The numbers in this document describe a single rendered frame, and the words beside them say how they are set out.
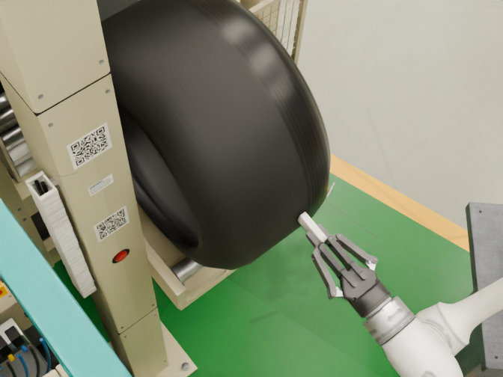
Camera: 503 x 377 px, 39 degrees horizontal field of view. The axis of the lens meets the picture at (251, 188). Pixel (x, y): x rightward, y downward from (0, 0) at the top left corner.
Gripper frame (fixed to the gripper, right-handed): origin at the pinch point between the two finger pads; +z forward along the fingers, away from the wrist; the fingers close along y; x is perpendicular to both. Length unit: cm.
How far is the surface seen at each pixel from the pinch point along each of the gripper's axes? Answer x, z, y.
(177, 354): 122, 9, 20
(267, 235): -1.4, 4.0, 8.8
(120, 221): 2.9, 24.9, 29.4
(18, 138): 25, 63, 33
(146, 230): 45, 32, 18
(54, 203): -15, 29, 40
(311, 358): 119, -21, -16
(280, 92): -21.3, 20.9, -4.0
